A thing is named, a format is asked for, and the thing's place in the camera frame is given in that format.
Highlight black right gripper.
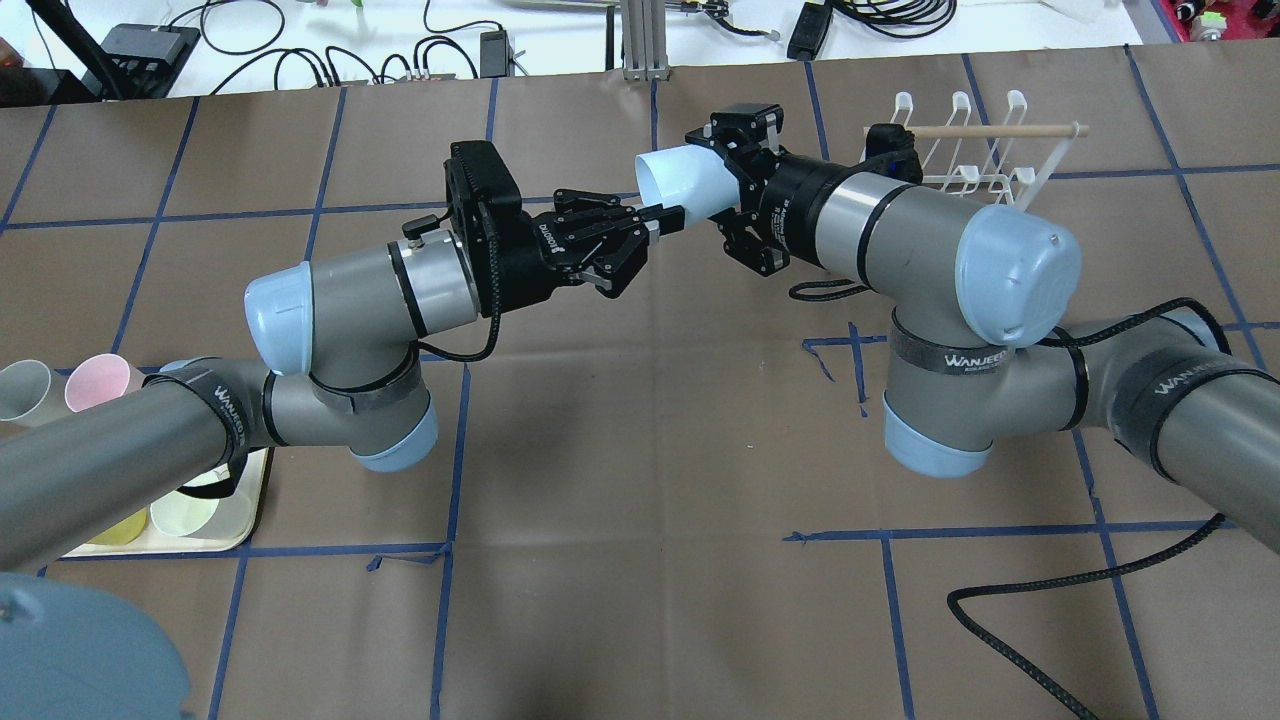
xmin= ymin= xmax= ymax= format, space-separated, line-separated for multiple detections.
xmin=686 ymin=102 xmax=838 ymax=277

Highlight cream plastic tray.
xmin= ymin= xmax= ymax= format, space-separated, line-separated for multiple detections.
xmin=64 ymin=450 xmax=271 ymax=559

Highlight white wire cup rack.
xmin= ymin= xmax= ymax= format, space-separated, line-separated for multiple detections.
xmin=890 ymin=88 xmax=1091 ymax=211

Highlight pink plastic cup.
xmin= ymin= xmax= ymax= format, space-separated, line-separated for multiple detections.
xmin=63 ymin=354 xmax=145 ymax=413

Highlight grey plastic cup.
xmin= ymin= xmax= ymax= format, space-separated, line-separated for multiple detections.
xmin=1 ymin=359 xmax=70 ymax=429

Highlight yellow plastic cup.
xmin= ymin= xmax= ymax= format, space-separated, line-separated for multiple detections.
xmin=87 ymin=507 xmax=148 ymax=547

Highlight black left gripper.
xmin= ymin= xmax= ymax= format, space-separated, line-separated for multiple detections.
xmin=497 ymin=190 xmax=686 ymax=313

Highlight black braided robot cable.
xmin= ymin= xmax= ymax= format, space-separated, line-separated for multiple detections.
xmin=946 ymin=299 xmax=1233 ymax=720

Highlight cream plastic cup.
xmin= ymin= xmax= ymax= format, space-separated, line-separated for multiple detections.
xmin=148 ymin=466 xmax=252 ymax=541

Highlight light blue plastic cup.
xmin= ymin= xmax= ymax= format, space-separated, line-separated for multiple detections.
xmin=634 ymin=143 xmax=740 ymax=225

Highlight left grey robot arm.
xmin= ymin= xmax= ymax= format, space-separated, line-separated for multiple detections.
xmin=1 ymin=187 xmax=687 ymax=719

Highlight black power adapter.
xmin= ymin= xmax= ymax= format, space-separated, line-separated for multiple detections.
xmin=786 ymin=1 xmax=833 ymax=61

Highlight aluminium frame post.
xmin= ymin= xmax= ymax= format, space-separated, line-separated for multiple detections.
xmin=620 ymin=0 xmax=669 ymax=81

